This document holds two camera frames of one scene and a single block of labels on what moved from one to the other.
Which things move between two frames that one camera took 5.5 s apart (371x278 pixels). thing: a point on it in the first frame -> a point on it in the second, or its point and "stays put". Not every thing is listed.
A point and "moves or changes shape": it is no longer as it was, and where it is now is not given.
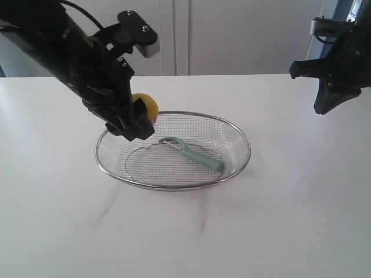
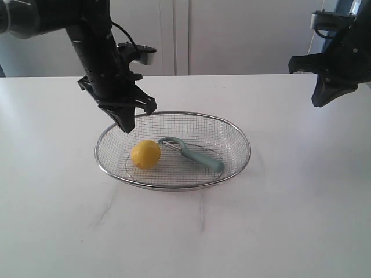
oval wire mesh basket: [149, 164] stays put
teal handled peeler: [177, 143] stays put
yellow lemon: [151, 104] moves or changes shape
